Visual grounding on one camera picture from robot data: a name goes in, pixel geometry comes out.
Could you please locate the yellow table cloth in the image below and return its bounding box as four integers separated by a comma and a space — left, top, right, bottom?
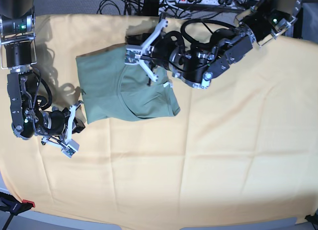
0, 14, 318, 230

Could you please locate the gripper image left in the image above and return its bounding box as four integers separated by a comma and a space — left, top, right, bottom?
37, 100, 85, 148

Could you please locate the black clamp right corner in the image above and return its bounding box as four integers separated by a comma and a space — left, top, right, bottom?
305, 213, 318, 225

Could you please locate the tangle of black cables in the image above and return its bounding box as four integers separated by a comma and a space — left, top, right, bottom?
95, 0, 199, 19

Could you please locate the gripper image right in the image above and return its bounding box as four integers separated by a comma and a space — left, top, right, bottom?
139, 15, 191, 86

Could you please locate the green T-shirt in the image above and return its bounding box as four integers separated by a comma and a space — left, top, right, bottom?
76, 44, 180, 123

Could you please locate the white power strip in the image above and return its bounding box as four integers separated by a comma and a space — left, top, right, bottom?
165, 0, 235, 6

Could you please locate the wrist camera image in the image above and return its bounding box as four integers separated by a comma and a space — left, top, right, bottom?
124, 49, 141, 65
62, 139, 80, 158

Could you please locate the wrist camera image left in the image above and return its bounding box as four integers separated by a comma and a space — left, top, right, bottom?
62, 139, 80, 158

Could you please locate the black stand post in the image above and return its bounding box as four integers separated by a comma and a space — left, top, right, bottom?
134, 0, 161, 17

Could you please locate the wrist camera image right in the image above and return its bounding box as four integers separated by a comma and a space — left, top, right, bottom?
124, 49, 141, 65

